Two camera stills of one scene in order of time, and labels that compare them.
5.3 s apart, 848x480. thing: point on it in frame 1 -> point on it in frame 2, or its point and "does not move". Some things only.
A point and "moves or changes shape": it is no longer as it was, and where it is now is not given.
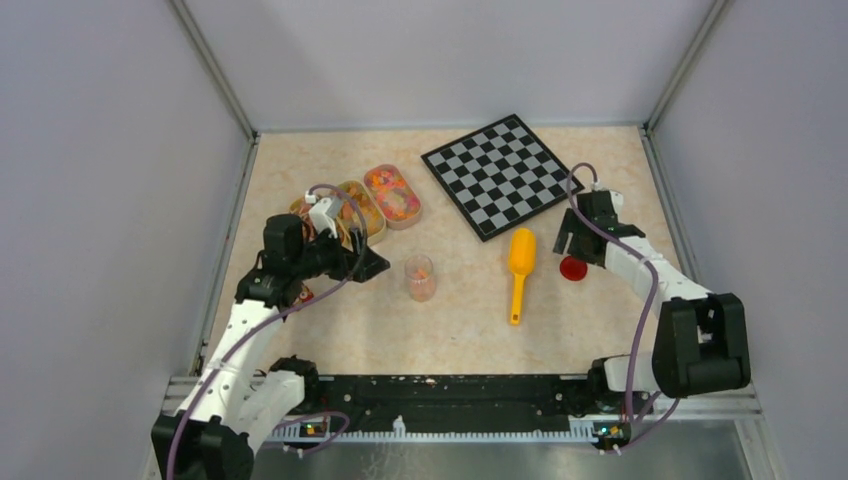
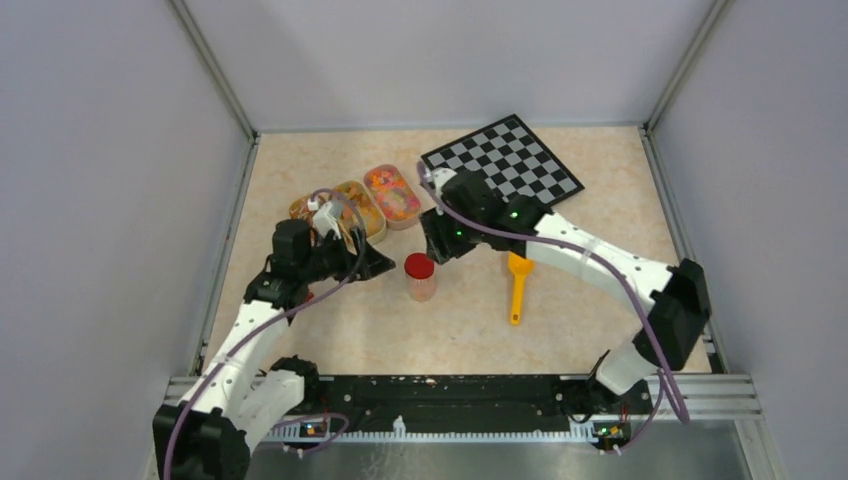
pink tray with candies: [399, 204] does not move
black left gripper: [344, 257] does not move
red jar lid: [573, 268] moves or changes shape
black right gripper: [572, 225] -> [440, 246]
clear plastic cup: [420, 272] does not move
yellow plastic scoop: [521, 261] does not move
